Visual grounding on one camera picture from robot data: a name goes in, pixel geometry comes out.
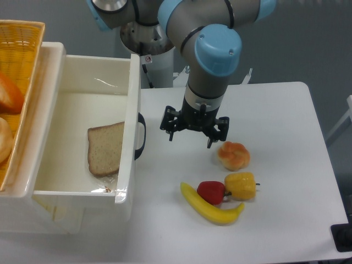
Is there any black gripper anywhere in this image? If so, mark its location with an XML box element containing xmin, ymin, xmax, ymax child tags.
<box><xmin>159</xmin><ymin>99</ymin><xmax>229</xmax><ymax>149</ymax></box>

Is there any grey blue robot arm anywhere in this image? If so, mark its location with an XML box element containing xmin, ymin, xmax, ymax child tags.
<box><xmin>87</xmin><ymin>1</ymin><xmax>277</xmax><ymax>144</ymax></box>

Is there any white open top drawer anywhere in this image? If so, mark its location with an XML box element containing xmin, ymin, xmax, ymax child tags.
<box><xmin>32</xmin><ymin>53</ymin><xmax>141</xmax><ymax>234</ymax></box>

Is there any golden knotted bread roll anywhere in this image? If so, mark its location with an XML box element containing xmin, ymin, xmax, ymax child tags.
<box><xmin>217</xmin><ymin>141</ymin><xmax>251</xmax><ymax>171</ymax></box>

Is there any red toy bell pepper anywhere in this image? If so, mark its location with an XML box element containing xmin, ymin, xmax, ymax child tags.
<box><xmin>196</xmin><ymin>181</ymin><xmax>232</xmax><ymax>205</ymax></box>

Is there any yellow toy bell pepper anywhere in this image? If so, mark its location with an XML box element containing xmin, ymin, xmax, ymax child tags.
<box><xmin>224</xmin><ymin>172</ymin><xmax>257</xmax><ymax>200</ymax></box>

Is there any brown bread slice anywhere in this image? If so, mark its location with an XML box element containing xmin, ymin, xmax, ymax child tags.
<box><xmin>87</xmin><ymin>122</ymin><xmax>124</xmax><ymax>178</ymax></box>

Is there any yellow toy banana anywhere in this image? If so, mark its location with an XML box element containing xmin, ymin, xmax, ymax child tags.
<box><xmin>180</xmin><ymin>182</ymin><xmax>245</xmax><ymax>225</ymax></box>

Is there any orange bread loaf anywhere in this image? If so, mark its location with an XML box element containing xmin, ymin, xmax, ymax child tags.
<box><xmin>1</xmin><ymin>72</ymin><xmax>25</xmax><ymax>114</ymax></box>

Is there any black device at table edge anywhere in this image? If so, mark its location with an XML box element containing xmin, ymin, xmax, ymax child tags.
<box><xmin>331</xmin><ymin>223</ymin><xmax>351</xmax><ymax>252</ymax></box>

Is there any pale round bread roll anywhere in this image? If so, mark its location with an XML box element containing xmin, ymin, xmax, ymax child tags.
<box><xmin>0</xmin><ymin>118</ymin><xmax>13</xmax><ymax>162</ymax></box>

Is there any yellow wicker basket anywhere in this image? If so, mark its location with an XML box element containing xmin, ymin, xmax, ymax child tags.
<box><xmin>1</xmin><ymin>20</ymin><xmax>45</xmax><ymax>191</ymax></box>

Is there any dark blue drawer handle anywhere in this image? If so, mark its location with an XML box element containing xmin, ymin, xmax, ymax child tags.
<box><xmin>134</xmin><ymin>113</ymin><xmax>146</xmax><ymax>160</ymax></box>

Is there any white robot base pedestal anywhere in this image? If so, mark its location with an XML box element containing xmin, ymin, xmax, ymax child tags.
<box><xmin>120</xmin><ymin>21</ymin><xmax>175</xmax><ymax>89</ymax></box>

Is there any white frame at right edge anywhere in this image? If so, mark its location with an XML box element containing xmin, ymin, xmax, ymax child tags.
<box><xmin>325</xmin><ymin>95</ymin><xmax>351</xmax><ymax>147</ymax></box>

